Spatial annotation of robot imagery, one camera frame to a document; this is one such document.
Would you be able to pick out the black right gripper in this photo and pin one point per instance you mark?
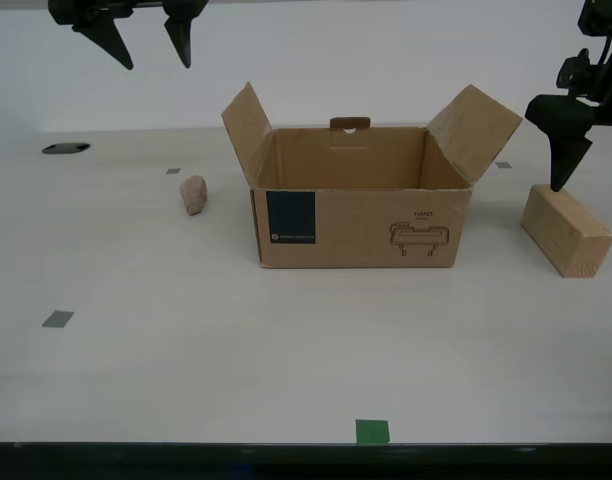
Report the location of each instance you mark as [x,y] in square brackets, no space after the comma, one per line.
[606,90]

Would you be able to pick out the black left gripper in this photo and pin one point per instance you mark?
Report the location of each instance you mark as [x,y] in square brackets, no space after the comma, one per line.
[151,2]

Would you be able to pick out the light wooden block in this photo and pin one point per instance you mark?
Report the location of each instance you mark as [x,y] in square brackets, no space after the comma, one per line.
[566,235]

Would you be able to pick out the pinkish granite rock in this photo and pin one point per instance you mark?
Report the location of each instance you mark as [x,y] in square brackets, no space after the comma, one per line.
[193,195]

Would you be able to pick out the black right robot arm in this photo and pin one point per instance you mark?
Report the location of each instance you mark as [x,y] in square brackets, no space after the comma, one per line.
[603,17]

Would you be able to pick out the open brown cardboard box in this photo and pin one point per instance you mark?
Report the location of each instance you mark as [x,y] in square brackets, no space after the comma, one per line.
[356,230]

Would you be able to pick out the grey tape square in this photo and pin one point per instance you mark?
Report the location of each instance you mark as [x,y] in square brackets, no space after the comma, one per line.
[58,319]

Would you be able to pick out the green tape square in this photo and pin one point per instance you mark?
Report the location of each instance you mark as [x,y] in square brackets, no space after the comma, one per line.
[372,431]

